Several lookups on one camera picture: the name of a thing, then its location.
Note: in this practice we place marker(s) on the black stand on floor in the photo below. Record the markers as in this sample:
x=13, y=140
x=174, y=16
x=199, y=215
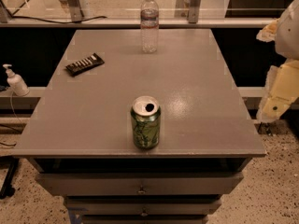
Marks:
x=7, y=190

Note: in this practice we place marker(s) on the grey drawer cabinet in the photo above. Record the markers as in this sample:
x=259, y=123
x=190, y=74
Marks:
x=127, y=137

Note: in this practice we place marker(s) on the right metal frame post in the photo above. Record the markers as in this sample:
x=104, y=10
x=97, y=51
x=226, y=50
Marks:
x=194, y=11

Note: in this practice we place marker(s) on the metal frame post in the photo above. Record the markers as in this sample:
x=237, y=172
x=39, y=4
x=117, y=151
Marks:
x=75, y=10
x=194, y=11

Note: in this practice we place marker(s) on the clear plastic water bottle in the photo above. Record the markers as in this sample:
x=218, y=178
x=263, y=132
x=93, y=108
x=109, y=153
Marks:
x=149, y=25

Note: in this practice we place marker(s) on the green soda can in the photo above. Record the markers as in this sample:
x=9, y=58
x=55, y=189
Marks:
x=146, y=122

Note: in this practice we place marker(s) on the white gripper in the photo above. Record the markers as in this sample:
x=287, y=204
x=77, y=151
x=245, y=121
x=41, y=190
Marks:
x=289, y=34

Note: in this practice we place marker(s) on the top grey drawer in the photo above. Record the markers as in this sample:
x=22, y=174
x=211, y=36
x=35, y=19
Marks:
x=134, y=184

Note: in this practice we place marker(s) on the left metal frame post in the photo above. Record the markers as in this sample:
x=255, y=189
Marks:
x=75, y=10

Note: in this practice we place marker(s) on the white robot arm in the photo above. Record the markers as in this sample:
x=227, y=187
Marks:
x=287, y=36

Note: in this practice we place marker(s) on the grey drawer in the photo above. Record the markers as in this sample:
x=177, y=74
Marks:
x=134, y=184
x=149, y=205

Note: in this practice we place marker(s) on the white pump dispenser bottle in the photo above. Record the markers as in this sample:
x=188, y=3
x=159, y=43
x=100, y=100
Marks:
x=15, y=81

